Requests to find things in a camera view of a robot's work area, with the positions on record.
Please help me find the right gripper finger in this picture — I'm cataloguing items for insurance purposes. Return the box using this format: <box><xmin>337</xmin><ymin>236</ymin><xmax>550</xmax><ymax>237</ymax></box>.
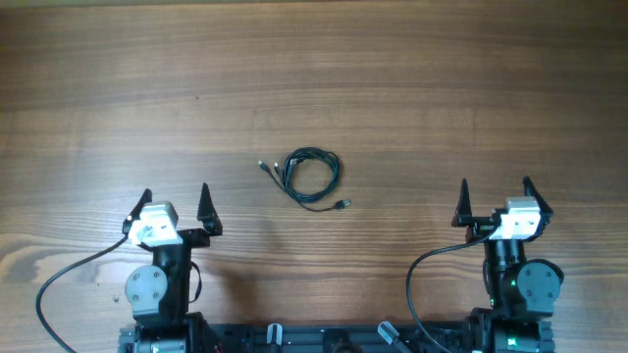
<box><xmin>522</xmin><ymin>176</ymin><xmax>553</xmax><ymax>219</ymax></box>
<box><xmin>454</xmin><ymin>178</ymin><xmax>472</xmax><ymax>220</ymax></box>

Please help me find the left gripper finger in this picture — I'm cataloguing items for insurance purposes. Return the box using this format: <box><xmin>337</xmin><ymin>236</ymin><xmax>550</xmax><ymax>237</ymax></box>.
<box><xmin>196</xmin><ymin>182</ymin><xmax>222</xmax><ymax>234</ymax></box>
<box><xmin>123</xmin><ymin>188</ymin><xmax>152</xmax><ymax>227</ymax></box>

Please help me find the black USB cable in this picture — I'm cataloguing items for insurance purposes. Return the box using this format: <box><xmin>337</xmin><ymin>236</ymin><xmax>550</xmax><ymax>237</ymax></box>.
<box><xmin>257</xmin><ymin>146</ymin><xmax>352</xmax><ymax>214</ymax></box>

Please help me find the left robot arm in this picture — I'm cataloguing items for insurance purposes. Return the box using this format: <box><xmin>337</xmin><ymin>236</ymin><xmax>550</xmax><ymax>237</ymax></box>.
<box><xmin>118</xmin><ymin>184</ymin><xmax>223</xmax><ymax>353</ymax></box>

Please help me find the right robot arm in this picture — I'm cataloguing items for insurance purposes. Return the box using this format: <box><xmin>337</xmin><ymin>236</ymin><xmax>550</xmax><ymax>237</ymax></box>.
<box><xmin>452</xmin><ymin>176</ymin><xmax>564</xmax><ymax>353</ymax></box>

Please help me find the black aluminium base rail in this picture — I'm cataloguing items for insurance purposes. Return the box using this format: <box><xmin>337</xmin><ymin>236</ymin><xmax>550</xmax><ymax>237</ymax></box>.
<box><xmin>119</xmin><ymin>321</ymin><xmax>555</xmax><ymax>353</ymax></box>

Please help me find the left grey rail clip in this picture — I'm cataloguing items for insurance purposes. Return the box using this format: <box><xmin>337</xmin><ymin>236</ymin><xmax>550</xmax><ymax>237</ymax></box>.
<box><xmin>267</xmin><ymin>323</ymin><xmax>284</xmax><ymax>346</ymax></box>

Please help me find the grey rail clip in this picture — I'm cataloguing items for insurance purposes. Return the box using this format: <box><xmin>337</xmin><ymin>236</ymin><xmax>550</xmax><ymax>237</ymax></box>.
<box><xmin>377</xmin><ymin>321</ymin><xmax>399</xmax><ymax>345</ymax></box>
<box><xmin>267</xmin><ymin>323</ymin><xmax>284</xmax><ymax>346</ymax></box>

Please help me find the right grey rail clip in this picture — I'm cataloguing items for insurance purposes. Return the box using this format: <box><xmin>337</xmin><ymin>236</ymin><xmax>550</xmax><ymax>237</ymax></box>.
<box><xmin>377</xmin><ymin>321</ymin><xmax>399</xmax><ymax>345</ymax></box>

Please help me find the left camera black cable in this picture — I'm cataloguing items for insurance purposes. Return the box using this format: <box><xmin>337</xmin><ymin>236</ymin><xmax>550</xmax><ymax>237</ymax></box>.
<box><xmin>35</xmin><ymin>234</ymin><xmax>130</xmax><ymax>353</ymax></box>

